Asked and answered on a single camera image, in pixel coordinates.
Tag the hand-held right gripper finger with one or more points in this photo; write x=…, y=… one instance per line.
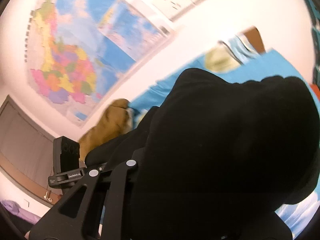
x=120, y=177

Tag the black garment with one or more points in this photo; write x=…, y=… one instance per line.
x=225, y=142

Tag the grey door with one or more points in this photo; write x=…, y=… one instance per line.
x=22, y=142

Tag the brown plush toy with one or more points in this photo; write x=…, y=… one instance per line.
x=107, y=127

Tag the purple cloth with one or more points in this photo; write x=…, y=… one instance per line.
x=15, y=208

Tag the colourful country map poster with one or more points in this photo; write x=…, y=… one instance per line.
x=67, y=62

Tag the blue world map poster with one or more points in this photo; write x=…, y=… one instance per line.
x=132, y=30

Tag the yellow-green pillow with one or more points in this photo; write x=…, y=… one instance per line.
x=220, y=60

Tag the light blue pillow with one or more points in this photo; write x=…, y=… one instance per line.
x=242, y=48

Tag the blue bed sheet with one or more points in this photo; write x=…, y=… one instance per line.
x=275, y=65

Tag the brown wooden headboard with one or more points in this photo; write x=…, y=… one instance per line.
x=253, y=36

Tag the orange cloth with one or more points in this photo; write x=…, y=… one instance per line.
x=315, y=91

